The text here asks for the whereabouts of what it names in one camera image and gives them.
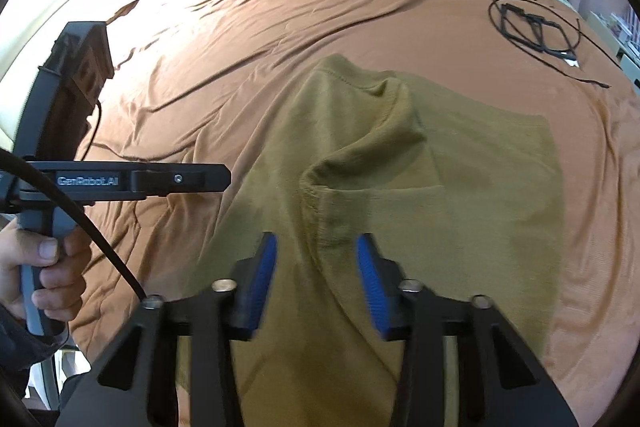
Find brown blanket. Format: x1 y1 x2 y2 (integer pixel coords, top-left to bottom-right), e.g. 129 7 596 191
69 0 637 427

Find black rectangular frames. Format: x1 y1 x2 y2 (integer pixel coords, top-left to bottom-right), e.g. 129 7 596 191
499 2 577 61

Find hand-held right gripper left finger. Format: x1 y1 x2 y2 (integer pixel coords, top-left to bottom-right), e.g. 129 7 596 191
55 231 279 427

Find olive printed t-shirt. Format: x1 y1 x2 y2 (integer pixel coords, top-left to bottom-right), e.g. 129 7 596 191
177 54 567 427

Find person's left forearm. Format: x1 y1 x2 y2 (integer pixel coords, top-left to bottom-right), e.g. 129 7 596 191
0 303 67 360

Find thick black gripper cable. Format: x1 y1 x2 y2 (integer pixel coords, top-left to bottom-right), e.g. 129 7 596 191
0 149 149 302

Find thin black coiled cable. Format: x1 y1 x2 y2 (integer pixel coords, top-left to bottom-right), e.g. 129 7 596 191
489 0 614 90

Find person's left hand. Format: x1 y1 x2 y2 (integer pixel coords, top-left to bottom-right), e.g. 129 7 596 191
0 221 92 324

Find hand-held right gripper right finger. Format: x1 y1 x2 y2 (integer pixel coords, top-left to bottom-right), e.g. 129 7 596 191
354 232 577 427

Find white bedside cabinet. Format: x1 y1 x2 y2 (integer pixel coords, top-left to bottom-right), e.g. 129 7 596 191
587 6 640 94

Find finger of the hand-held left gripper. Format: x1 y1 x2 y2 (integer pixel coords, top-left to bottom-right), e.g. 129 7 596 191
14 20 114 160
130 162 232 197

